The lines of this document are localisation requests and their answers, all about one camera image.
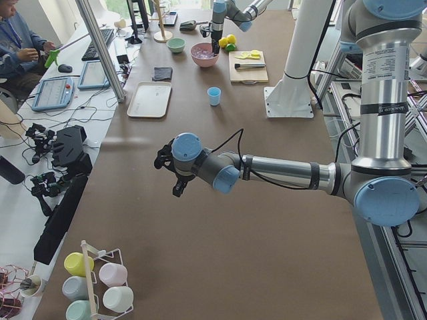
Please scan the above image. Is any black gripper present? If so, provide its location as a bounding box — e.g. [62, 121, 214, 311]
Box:
[172, 170, 194, 197]
[211, 30, 222, 55]

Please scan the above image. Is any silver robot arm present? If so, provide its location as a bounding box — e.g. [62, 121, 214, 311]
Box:
[209, 0, 272, 55]
[169, 1, 426, 227]

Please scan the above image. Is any pile of clear ice cubes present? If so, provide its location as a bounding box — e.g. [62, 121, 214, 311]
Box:
[191, 47, 215, 60]

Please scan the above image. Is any metal ice scoop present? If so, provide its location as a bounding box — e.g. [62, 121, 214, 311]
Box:
[179, 20, 203, 32]

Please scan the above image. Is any wooden cup stand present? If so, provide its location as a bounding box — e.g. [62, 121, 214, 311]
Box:
[151, 0, 173, 43]

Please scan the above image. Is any light blue plastic cup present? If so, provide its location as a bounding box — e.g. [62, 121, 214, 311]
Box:
[207, 87, 222, 106]

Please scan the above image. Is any pink cup in rack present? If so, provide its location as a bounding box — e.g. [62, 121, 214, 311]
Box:
[99, 263, 128, 287]

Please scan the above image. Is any white cup in rack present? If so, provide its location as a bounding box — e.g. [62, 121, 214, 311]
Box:
[103, 286, 134, 313]

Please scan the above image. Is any yellow cup in rack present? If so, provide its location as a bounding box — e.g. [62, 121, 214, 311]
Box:
[63, 252, 85, 277]

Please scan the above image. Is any grey cup in rack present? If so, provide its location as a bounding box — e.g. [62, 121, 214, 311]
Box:
[62, 276, 89, 301]

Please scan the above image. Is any mint cup in rack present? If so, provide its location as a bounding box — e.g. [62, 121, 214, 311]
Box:
[65, 300, 91, 320]

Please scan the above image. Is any yellow lemon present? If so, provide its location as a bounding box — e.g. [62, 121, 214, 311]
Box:
[218, 37, 228, 48]
[226, 34, 237, 44]

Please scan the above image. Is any green lime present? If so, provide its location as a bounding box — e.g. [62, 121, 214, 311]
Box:
[225, 43, 236, 52]

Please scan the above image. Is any pink bowl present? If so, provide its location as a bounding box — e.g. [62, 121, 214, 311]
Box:
[190, 43, 219, 67]

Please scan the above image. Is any lemon slice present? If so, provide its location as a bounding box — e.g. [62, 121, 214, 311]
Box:
[250, 50, 261, 58]
[237, 51, 251, 59]

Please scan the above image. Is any steel muddler black tip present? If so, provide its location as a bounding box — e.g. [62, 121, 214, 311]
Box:
[234, 63, 266, 69]

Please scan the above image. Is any green bowl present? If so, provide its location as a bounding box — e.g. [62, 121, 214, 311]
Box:
[166, 37, 186, 53]

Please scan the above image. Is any wooden cutting board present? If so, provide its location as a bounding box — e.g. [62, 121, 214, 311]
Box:
[228, 49, 269, 83]

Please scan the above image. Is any grey folded cloth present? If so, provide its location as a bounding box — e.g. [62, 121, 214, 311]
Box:
[152, 67, 173, 81]

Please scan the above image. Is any cream rabbit tray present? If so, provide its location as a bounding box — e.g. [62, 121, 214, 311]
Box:
[127, 81, 171, 119]

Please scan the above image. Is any black keyboard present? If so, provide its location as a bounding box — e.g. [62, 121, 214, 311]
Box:
[81, 28, 115, 62]

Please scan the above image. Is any blue teach pendant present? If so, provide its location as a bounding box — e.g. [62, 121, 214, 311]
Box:
[77, 61, 110, 91]
[31, 77, 74, 111]

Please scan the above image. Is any seated person blue hoodie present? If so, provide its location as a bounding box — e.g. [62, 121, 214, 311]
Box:
[1, 1, 55, 99]

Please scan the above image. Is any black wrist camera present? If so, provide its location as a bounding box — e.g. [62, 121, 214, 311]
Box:
[154, 140, 175, 173]
[199, 22, 212, 38]

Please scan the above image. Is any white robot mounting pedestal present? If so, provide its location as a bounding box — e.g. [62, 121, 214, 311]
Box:
[264, 0, 336, 119]

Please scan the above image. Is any white wire cup rack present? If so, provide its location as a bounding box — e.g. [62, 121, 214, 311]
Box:
[81, 240, 134, 319]

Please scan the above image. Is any aluminium frame post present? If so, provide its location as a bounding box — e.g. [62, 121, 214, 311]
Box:
[75, 0, 125, 103]

